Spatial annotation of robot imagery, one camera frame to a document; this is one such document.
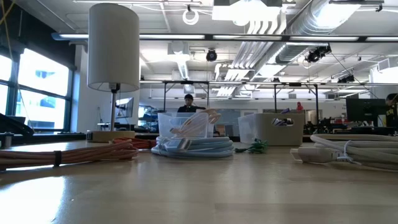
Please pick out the black metal station frame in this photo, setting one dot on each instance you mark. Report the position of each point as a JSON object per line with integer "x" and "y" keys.
{"x": 295, "y": 84}
{"x": 186, "y": 82}

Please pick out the wall mounted screen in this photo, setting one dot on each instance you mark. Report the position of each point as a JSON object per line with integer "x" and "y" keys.
{"x": 125, "y": 107}

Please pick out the white ceiling light panel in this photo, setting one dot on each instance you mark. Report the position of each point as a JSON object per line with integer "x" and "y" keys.
{"x": 230, "y": 12}

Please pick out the black ceiling mounted camera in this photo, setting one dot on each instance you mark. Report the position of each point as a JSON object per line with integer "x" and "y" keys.
{"x": 317, "y": 54}

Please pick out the silver ventilation duct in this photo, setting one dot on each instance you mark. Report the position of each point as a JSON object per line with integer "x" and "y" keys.
{"x": 311, "y": 25}

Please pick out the black metal table frame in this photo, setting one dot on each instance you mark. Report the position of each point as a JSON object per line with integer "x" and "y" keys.
{"x": 46, "y": 137}

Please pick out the white cylinder shade table lamp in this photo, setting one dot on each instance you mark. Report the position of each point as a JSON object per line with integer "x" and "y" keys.
{"x": 113, "y": 46}

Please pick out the black computer monitor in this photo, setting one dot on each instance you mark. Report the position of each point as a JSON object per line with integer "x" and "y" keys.
{"x": 365, "y": 109}

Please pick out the small grey metal post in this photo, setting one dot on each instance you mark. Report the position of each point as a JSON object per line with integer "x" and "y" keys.
{"x": 6, "y": 140}

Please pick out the black dome ceiling camera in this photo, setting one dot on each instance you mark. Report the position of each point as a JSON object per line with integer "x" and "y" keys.
{"x": 211, "y": 56}

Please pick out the overhead light bar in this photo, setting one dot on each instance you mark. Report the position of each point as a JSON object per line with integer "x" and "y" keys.
{"x": 174, "y": 36}

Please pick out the large glass window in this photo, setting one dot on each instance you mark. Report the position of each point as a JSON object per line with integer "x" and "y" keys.
{"x": 43, "y": 71}

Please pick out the white plastic bin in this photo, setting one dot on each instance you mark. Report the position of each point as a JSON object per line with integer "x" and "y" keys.
{"x": 261, "y": 133}

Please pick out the clear plastic bin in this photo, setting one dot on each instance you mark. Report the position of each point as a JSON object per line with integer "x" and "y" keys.
{"x": 164, "y": 124}

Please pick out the person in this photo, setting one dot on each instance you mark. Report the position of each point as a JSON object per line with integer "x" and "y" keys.
{"x": 392, "y": 105}
{"x": 299, "y": 106}
{"x": 188, "y": 107}

